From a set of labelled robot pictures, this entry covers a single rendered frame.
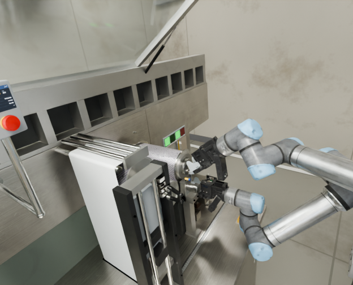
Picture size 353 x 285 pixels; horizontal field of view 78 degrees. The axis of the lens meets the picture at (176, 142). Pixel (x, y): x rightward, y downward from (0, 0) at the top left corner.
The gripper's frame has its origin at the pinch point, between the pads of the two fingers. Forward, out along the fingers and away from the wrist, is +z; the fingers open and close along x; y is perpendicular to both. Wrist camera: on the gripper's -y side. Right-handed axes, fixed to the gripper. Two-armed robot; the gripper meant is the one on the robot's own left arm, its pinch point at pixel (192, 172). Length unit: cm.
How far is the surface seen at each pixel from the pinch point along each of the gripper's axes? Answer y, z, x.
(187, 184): -2.7, 3.0, 4.0
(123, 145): 23.7, -6.3, 25.0
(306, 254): -126, 41, -92
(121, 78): 54, 3, -4
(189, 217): -16.4, 14.3, 5.0
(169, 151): 13.1, 2.5, 0.9
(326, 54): -4, -43, -251
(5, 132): 34, -21, 55
